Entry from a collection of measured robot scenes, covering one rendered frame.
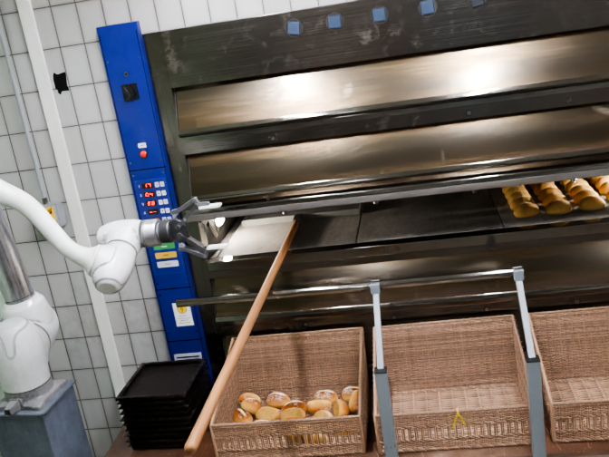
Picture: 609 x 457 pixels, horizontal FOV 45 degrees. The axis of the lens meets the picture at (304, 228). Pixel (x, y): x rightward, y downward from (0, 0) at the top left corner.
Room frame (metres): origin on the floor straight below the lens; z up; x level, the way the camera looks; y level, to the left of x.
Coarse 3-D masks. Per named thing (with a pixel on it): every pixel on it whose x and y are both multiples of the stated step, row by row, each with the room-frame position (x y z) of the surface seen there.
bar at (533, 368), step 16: (464, 272) 2.33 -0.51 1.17; (480, 272) 2.31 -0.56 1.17; (496, 272) 2.29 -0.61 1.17; (512, 272) 2.28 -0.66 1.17; (304, 288) 2.41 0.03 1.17; (320, 288) 2.40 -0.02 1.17; (336, 288) 2.38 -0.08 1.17; (352, 288) 2.37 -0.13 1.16; (368, 288) 2.37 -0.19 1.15; (176, 304) 2.48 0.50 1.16; (192, 304) 2.47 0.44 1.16; (208, 304) 2.47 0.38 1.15; (528, 320) 2.17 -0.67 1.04; (528, 336) 2.13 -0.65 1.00; (528, 352) 2.09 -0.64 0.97; (384, 368) 2.16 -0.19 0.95; (528, 368) 2.06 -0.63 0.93; (384, 384) 2.14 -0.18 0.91; (528, 384) 2.06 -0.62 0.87; (384, 400) 2.14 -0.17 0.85; (528, 400) 2.08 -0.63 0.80; (384, 416) 2.14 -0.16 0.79; (384, 432) 2.14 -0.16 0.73; (544, 432) 2.05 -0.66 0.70; (384, 448) 2.14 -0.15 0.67; (544, 448) 2.05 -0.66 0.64
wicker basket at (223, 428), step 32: (256, 352) 2.78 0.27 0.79; (320, 352) 2.72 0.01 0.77; (352, 352) 2.70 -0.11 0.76; (256, 384) 2.74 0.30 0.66; (288, 384) 2.72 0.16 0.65; (320, 384) 2.70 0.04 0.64; (352, 384) 2.67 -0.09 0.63; (224, 416) 2.51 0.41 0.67; (352, 416) 2.27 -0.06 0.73; (224, 448) 2.42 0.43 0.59; (256, 448) 2.33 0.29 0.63; (288, 448) 2.31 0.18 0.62; (320, 448) 2.29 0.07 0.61; (352, 448) 2.27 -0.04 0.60
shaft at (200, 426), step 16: (288, 240) 2.89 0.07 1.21; (272, 272) 2.54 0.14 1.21; (256, 304) 2.26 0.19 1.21; (240, 336) 2.02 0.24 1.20; (240, 352) 1.95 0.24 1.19; (224, 368) 1.83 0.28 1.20; (224, 384) 1.76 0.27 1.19; (208, 400) 1.67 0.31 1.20; (208, 416) 1.61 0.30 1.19; (192, 432) 1.54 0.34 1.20; (192, 448) 1.48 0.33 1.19
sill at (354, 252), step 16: (544, 224) 2.67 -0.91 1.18; (560, 224) 2.64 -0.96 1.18; (576, 224) 2.61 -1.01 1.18; (592, 224) 2.59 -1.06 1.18; (608, 224) 2.58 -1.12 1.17; (384, 240) 2.78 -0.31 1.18; (400, 240) 2.75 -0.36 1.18; (416, 240) 2.71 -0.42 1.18; (432, 240) 2.69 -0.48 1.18; (448, 240) 2.68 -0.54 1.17; (464, 240) 2.67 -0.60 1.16; (480, 240) 2.66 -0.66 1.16; (496, 240) 2.65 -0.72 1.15; (512, 240) 2.64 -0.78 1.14; (240, 256) 2.87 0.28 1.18; (256, 256) 2.84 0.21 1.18; (272, 256) 2.81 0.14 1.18; (288, 256) 2.79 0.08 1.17; (304, 256) 2.78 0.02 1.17; (320, 256) 2.77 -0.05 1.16; (336, 256) 2.76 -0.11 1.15; (352, 256) 2.75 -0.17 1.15
